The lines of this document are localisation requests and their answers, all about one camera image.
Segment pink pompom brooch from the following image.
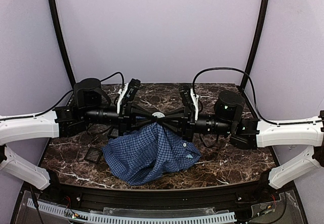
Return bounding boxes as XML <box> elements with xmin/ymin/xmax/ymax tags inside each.
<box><xmin>152</xmin><ymin>111</ymin><xmax>165</xmax><ymax>118</ymax></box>

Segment blue checked shirt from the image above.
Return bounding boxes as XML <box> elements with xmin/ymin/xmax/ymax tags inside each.
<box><xmin>102</xmin><ymin>123</ymin><xmax>201</xmax><ymax>185</ymax></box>

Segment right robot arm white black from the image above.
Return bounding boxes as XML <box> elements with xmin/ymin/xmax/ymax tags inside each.
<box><xmin>157</xmin><ymin>90</ymin><xmax>323</xmax><ymax>190</ymax></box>

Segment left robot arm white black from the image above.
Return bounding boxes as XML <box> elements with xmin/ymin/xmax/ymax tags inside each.
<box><xmin>1</xmin><ymin>78</ymin><xmax>155</xmax><ymax>191</ymax></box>

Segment black square box base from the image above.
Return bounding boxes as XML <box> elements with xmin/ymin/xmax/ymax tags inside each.
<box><xmin>107</xmin><ymin>128</ymin><xmax>118</xmax><ymax>139</ymax></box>

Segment black square box lid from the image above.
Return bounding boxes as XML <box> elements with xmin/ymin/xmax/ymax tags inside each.
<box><xmin>84</xmin><ymin>147</ymin><xmax>102</xmax><ymax>164</ymax></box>

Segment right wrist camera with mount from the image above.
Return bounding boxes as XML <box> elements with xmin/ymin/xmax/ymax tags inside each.
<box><xmin>179</xmin><ymin>85</ymin><xmax>199</xmax><ymax>121</ymax></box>

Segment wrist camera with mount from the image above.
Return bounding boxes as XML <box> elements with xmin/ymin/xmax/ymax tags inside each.
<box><xmin>179</xmin><ymin>85</ymin><xmax>199</xmax><ymax>121</ymax></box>
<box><xmin>116</xmin><ymin>79</ymin><xmax>141</xmax><ymax>114</ymax></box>

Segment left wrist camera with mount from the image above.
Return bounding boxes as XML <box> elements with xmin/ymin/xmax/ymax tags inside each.
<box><xmin>116</xmin><ymin>79</ymin><xmax>141</xmax><ymax>114</ymax></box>

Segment right camera black cable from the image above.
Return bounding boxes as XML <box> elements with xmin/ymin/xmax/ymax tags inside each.
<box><xmin>192</xmin><ymin>67</ymin><xmax>323</xmax><ymax>126</ymax></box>

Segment camera black cable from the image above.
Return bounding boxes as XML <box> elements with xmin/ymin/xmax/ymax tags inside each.
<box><xmin>192</xmin><ymin>67</ymin><xmax>323</xmax><ymax>126</ymax></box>
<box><xmin>0</xmin><ymin>71</ymin><xmax>126</xmax><ymax>121</ymax></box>

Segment left camera black cable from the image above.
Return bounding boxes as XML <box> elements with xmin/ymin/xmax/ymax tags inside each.
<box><xmin>0</xmin><ymin>71</ymin><xmax>126</xmax><ymax>121</ymax></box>

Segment black front aluminium rail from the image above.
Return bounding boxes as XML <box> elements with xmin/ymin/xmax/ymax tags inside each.
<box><xmin>59</xmin><ymin>183</ymin><xmax>264</xmax><ymax>211</ymax></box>

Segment white slotted cable duct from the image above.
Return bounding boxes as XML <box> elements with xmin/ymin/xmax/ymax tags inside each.
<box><xmin>38</xmin><ymin>201</ymin><xmax>237</xmax><ymax>224</ymax></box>

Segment right black frame post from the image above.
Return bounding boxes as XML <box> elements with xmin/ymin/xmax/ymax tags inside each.
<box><xmin>245</xmin><ymin>0</ymin><xmax>269</xmax><ymax>75</ymax></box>

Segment black frame post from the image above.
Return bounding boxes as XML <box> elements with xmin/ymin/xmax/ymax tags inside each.
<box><xmin>245</xmin><ymin>0</ymin><xmax>269</xmax><ymax>75</ymax></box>
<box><xmin>48</xmin><ymin>0</ymin><xmax>76</xmax><ymax>88</ymax></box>

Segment left black frame post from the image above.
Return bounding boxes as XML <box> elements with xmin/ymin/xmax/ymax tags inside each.
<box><xmin>48</xmin><ymin>0</ymin><xmax>76</xmax><ymax>88</ymax></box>

